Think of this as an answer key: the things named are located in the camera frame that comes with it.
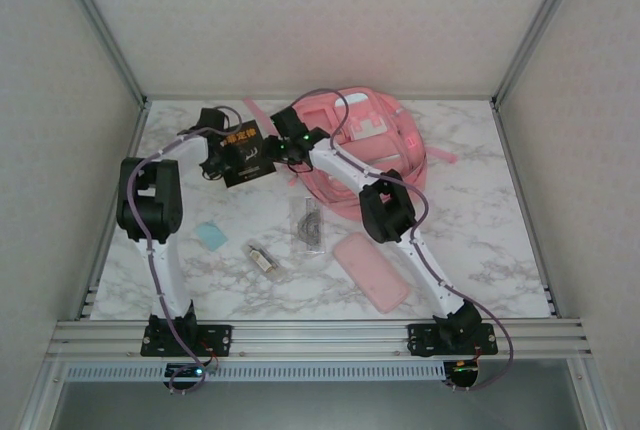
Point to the black book orange title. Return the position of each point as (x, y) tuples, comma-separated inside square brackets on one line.
[(252, 170)]

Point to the light blue eraser pad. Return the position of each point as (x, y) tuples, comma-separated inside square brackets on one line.
[(211, 236)]

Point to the ruler set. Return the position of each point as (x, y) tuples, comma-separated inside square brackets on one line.
[(306, 227)]

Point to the pink student backpack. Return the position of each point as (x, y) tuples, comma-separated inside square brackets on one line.
[(395, 165)]

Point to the pink pencil case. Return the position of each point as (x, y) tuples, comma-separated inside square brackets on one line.
[(370, 275)]

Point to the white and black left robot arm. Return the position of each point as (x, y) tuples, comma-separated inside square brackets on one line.
[(167, 280)]

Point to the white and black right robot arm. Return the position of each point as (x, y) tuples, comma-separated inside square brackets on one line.
[(430, 270)]

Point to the left controller board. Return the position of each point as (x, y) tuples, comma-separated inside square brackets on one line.
[(182, 372)]

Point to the controller board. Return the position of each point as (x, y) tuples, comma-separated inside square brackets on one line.
[(462, 375), (182, 372)]

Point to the grey lower panel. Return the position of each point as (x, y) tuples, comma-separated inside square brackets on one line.
[(320, 407)]

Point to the right controller board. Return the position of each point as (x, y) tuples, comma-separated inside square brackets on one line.
[(462, 375)]

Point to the aluminium table side rail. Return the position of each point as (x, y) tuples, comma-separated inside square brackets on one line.
[(504, 135), (136, 135)]

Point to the aluminium frame post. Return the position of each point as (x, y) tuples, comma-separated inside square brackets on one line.
[(37, 400), (100, 25), (595, 400), (540, 30)]

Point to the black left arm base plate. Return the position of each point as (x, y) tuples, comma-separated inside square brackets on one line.
[(220, 337)]

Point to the aluminium mounting rail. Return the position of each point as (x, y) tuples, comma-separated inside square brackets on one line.
[(320, 340)]

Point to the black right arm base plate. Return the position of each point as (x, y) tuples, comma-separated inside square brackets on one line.
[(425, 340)]

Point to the aluminium lower frame post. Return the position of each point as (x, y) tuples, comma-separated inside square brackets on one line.
[(37, 400), (595, 400)]

